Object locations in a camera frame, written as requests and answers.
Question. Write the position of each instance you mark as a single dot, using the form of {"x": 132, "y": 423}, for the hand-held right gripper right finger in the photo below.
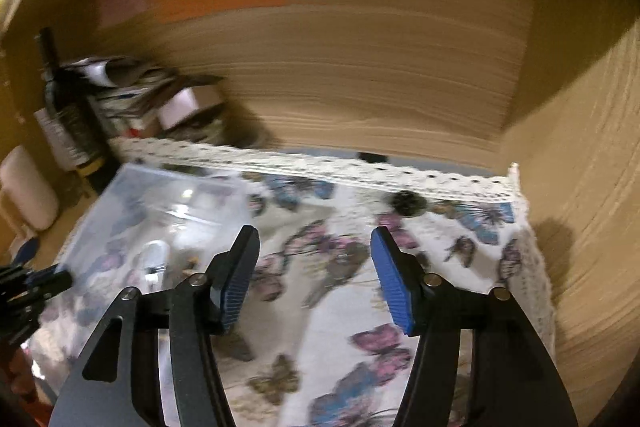
{"x": 392, "y": 282}

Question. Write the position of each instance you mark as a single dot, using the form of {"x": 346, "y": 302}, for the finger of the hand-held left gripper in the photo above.
{"x": 27, "y": 249}
{"x": 50, "y": 281}

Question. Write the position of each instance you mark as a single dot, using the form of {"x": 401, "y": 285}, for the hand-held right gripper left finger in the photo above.
{"x": 240, "y": 277}

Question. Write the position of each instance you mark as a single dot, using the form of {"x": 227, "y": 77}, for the clear plastic storage box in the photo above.
{"x": 150, "y": 197}

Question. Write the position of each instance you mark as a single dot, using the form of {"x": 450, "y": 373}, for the butterfly print lace cloth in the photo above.
{"x": 340, "y": 307}

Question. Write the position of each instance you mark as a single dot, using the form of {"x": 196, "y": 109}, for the cream foam roller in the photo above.
{"x": 27, "y": 187}

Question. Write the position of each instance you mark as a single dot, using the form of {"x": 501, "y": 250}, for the black round knob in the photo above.
{"x": 407, "y": 202}

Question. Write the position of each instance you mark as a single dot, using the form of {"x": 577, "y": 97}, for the white note paper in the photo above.
{"x": 47, "y": 127}

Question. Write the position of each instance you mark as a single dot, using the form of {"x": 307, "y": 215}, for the dark wine bottle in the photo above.
{"x": 75, "y": 117}

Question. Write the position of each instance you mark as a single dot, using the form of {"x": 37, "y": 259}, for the stack of books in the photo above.
{"x": 130, "y": 102}

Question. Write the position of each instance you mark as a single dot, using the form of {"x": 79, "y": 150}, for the small white box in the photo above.
{"x": 177, "y": 107}

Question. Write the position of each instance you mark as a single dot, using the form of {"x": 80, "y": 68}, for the wooden desk shelf unit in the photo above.
{"x": 400, "y": 57}

